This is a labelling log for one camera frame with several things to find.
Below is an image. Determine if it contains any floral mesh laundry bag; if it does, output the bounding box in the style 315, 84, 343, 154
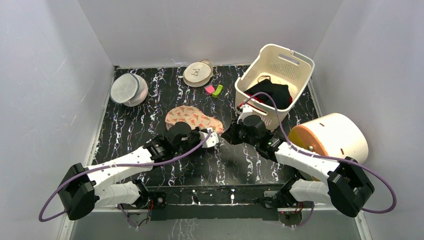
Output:
165, 105, 224, 135

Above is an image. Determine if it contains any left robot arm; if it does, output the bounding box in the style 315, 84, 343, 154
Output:
58, 121, 219, 221

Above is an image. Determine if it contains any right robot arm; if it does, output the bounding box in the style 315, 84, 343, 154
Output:
222, 113, 375, 218

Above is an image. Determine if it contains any white mesh round laundry bag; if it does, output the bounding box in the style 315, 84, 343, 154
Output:
110, 73, 149, 107

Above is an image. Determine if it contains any black clothing in basket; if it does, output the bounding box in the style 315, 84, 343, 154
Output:
244, 78, 293, 110

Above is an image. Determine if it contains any green block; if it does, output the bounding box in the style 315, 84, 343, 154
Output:
211, 84, 223, 98

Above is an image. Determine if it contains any pink block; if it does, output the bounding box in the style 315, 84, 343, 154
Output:
204, 85, 215, 95

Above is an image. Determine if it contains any round beige zip pouch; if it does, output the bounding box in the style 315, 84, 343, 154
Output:
182, 59, 214, 88

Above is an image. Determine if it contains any white drum with orange lid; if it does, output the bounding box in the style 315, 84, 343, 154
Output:
288, 113, 369, 164

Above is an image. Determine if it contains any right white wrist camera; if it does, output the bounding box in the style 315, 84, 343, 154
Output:
236, 103, 253, 124

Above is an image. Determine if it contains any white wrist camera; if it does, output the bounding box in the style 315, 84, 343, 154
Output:
236, 103, 253, 124
199, 127, 219, 149

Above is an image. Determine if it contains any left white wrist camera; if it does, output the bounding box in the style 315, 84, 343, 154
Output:
199, 127, 219, 149

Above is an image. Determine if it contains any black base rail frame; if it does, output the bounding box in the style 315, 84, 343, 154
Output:
64, 180, 365, 229

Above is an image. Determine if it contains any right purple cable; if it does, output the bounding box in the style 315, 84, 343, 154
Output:
243, 91, 397, 229

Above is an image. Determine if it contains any purple cable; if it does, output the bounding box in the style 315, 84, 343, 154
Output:
243, 91, 397, 229
38, 130, 213, 223

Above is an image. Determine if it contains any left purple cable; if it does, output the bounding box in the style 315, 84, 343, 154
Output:
38, 130, 213, 223

